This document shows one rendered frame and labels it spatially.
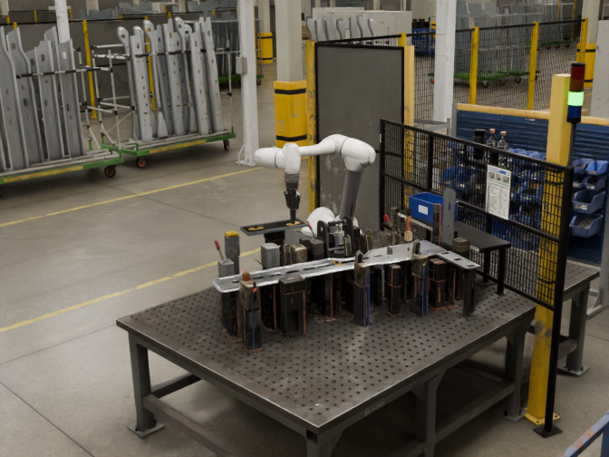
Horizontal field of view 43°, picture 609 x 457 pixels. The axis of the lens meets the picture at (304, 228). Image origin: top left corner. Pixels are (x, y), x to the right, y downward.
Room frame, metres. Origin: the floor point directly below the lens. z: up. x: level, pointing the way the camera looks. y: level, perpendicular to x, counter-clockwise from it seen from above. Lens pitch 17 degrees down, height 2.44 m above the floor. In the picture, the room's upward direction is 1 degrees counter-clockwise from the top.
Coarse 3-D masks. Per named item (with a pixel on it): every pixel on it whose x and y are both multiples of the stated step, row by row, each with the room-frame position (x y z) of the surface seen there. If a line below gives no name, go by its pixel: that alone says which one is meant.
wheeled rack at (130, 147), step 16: (96, 48) 11.63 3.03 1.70; (128, 48) 10.93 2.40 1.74; (224, 48) 12.34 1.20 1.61; (96, 80) 11.58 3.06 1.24; (128, 96) 11.93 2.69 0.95; (112, 128) 11.70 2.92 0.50; (224, 128) 12.38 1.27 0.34; (112, 144) 11.38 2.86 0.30; (128, 144) 11.47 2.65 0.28; (144, 144) 11.42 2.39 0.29; (160, 144) 11.34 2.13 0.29; (176, 144) 11.42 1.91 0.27; (192, 144) 11.63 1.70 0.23; (224, 144) 12.23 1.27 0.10; (144, 160) 11.10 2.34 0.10
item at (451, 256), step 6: (444, 252) 4.12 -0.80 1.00; (450, 252) 4.12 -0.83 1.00; (444, 258) 4.03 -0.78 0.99; (450, 258) 4.01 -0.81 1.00; (456, 258) 4.01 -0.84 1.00; (462, 258) 4.01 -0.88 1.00; (456, 264) 3.93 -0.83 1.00; (462, 264) 3.92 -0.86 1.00; (468, 264) 3.92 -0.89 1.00; (474, 264) 3.92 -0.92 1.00
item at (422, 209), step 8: (424, 192) 4.87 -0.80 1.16; (416, 200) 4.73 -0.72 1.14; (424, 200) 4.67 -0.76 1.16; (432, 200) 4.83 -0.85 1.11; (440, 200) 4.77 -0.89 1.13; (456, 200) 4.65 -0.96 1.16; (416, 208) 4.73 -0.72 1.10; (424, 208) 4.66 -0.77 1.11; (432, 208) 4.60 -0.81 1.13; (456, 208) 4.62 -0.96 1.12; (416, 216) 4.73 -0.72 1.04; (424, 216) 4.66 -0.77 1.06; (432, 216) 4.60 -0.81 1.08; (456, 216) 4.62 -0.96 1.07
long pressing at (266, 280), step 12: (372, 252) 4.15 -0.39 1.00; (384, 252) 4.15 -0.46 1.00; (396, 252) 4.14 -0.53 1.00; (408, 252) 4.14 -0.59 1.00; (420, 252) 4.13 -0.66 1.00; (432, 252) 4.13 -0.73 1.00; (300, 264) 3.97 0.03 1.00; (312, 264) 3.98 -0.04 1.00; (324, 264) 3.97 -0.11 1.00; (348, 264) 3.96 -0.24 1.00; (372, 264) 3.97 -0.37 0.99; (384, 264) 3.98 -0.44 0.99; (240, 276) 3.82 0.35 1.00; (252, 276) 3.81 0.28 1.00; (264, 276) 3.81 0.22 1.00; (276, 276) 3.80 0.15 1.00; (288, 276) 3.80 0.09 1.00; (312, 276) 3.81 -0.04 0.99; (228, 288) 3.64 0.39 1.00
